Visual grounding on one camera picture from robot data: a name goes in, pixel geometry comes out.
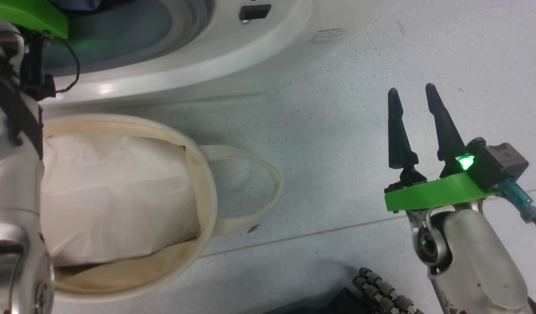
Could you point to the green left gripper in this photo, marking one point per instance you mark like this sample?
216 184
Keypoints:
28 13

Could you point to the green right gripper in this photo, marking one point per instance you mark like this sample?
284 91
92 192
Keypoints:
433 194

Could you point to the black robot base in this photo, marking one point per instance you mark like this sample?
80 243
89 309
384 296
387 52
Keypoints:
324 305

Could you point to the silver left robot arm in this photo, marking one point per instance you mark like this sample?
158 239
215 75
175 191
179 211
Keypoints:
11 196

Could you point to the grey rubber door gasket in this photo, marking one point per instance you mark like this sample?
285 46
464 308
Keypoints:
133 30

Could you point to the white front-load washing machine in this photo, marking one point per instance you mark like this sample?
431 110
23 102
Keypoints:
207 56

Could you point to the cream canvas laundry basket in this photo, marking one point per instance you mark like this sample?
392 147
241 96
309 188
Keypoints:
207 196

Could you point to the white pillow filler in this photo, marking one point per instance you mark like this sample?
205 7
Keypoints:
120 196

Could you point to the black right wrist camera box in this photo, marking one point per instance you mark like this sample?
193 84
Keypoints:
499 163

